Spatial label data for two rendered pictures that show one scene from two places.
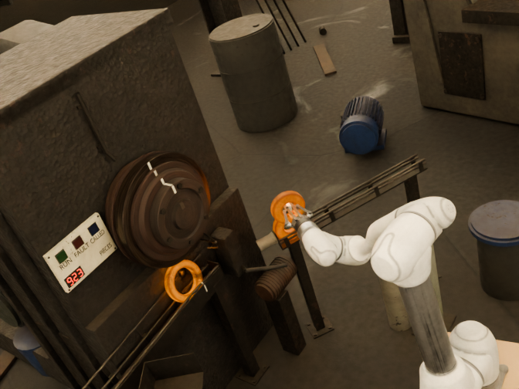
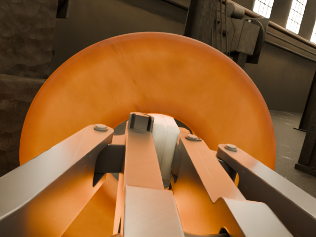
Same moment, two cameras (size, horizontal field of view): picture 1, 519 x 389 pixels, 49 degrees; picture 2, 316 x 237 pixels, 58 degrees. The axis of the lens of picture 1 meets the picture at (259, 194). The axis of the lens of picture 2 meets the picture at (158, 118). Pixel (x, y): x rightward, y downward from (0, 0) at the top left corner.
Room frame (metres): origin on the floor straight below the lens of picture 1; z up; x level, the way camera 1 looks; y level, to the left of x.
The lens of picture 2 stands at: (1.89, -0.11, 0.93)
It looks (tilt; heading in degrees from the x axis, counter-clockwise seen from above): 10 degrees down; 2
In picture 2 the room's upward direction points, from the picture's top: 11 degrees clockwise
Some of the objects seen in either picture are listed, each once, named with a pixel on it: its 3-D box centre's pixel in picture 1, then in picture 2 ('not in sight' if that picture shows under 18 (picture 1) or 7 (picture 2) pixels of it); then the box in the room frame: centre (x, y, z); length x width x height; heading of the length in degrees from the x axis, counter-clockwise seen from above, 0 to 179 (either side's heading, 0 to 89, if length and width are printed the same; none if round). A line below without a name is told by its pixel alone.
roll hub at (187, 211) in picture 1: (181, 213); not in sight; (1.92, 0.31, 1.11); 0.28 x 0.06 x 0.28; 134
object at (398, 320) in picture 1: (393, 286); not in sight; (2.03, -0.48, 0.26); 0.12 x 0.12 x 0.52
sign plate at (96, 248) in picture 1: (82, 252); not in sight; (1.83, 0.70, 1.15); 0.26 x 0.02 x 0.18; 134
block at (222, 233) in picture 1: (228, 252); not in sight; (2.16, 0.22, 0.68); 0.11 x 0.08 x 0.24; 44
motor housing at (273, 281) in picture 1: (286, 306); not in sight; (2.12, 0.05, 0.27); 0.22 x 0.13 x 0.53; 134
